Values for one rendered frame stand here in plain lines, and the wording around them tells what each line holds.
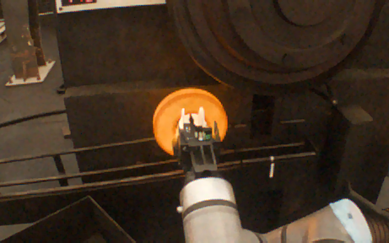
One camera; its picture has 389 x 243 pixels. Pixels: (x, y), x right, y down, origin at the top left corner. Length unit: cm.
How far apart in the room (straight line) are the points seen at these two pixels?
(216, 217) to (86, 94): 44
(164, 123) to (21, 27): 283
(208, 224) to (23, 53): 315
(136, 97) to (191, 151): 26
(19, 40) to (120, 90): 273
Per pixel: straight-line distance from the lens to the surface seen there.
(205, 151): 61
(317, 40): 67
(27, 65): 355
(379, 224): 102
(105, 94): 82
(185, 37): 67
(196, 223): 53
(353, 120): 90
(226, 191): 56
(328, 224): 52
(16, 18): 346
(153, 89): 81
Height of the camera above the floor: 120
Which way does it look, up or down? 29 degrees down
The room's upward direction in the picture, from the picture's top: straight up
